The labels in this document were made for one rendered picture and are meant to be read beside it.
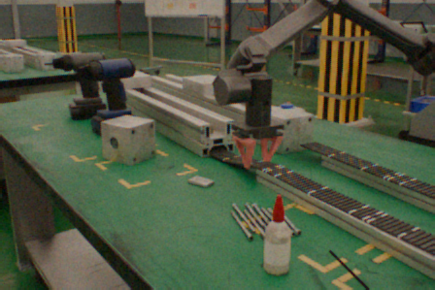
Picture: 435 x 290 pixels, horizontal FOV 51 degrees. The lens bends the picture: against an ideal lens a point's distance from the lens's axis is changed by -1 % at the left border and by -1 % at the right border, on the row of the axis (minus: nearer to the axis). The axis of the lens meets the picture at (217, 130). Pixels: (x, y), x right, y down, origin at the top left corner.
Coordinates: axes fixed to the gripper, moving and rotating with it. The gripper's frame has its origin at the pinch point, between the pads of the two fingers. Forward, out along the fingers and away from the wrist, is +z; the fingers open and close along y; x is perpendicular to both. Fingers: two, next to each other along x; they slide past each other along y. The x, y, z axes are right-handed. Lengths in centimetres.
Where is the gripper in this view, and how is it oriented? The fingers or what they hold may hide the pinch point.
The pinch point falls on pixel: (256, 162)
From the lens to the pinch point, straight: 103.8
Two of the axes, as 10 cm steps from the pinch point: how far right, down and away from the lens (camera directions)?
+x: 5.0, 2.3, -8.3
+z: 0.0, 9.6, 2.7
